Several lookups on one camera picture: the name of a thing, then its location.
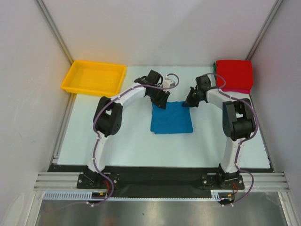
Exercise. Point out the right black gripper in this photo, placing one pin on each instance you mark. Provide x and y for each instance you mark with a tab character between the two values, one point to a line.
189	102

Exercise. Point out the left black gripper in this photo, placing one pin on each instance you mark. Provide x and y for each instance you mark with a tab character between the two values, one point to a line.
161	102

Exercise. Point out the aluminium frame rail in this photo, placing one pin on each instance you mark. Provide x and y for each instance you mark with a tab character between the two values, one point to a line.
263	182

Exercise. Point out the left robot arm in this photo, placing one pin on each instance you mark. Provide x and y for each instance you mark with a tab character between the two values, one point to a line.
108	116

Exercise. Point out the grey slotted cable duct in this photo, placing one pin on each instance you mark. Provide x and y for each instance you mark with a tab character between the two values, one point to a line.
99	196

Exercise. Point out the red folded t shirt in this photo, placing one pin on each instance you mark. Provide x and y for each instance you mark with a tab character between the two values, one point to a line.
236	73

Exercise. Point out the right aluminium corner post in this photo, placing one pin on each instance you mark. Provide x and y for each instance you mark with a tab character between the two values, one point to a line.
266	25

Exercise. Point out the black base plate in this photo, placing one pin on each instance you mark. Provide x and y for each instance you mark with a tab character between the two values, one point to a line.
154	182

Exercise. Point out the blue t shirt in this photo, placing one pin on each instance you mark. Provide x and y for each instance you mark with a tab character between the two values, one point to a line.
175	119

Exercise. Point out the aluminium corner post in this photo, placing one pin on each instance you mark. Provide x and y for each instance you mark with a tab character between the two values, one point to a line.
54	30
266	25

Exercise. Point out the yellow plastic tray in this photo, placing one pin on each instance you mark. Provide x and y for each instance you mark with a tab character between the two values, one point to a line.
94	78

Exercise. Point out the green folded t shirt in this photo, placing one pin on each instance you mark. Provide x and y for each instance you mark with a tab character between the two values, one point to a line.
214	68

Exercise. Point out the left aluminium corner post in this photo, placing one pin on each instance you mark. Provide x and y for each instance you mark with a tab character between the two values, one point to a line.
54	30

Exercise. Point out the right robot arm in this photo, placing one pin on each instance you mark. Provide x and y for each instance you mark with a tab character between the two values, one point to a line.
239	124

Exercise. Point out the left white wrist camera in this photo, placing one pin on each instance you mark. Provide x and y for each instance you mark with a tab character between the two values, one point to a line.
168	82

